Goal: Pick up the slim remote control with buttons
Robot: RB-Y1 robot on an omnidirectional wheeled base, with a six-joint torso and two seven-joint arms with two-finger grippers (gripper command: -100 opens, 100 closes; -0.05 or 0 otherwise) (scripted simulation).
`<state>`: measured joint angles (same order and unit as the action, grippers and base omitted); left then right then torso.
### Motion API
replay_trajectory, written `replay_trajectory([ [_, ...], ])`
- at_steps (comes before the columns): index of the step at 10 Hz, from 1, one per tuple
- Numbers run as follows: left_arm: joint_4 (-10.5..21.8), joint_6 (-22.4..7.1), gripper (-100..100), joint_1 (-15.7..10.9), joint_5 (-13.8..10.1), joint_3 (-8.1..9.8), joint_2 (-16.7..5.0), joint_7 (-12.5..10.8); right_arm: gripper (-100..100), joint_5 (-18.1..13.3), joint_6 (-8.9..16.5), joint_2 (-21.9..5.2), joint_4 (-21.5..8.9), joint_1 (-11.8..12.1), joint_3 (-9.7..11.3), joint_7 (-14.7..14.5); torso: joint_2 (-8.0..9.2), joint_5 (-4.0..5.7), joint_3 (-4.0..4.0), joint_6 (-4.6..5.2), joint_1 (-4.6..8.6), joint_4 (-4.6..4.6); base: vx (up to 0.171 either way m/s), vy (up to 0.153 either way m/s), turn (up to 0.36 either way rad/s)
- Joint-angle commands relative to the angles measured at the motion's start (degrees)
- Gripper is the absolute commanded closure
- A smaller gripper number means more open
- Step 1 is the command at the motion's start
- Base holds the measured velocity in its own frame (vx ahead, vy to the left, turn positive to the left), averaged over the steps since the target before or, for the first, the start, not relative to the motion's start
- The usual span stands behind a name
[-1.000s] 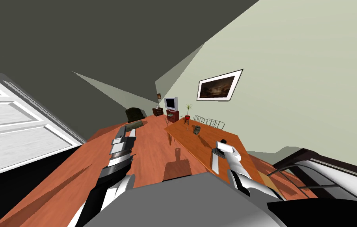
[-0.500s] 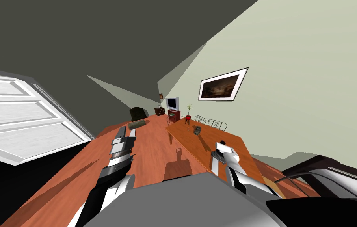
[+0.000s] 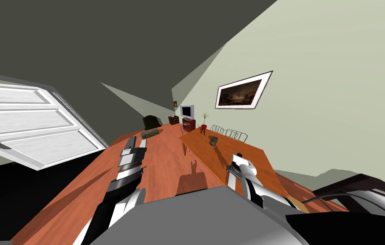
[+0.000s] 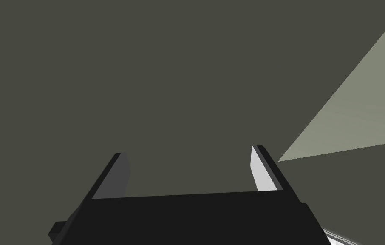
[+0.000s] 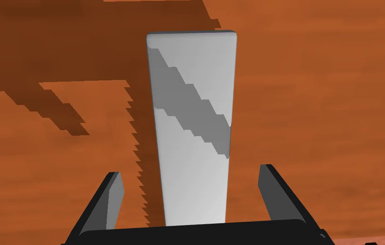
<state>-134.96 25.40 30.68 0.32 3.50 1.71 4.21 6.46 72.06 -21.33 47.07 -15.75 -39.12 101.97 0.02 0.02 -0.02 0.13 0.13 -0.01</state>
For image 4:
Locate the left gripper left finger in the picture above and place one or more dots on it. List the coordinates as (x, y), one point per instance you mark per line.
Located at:
(112, 178)

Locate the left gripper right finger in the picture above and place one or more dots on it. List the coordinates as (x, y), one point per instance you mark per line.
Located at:
(265, 175)

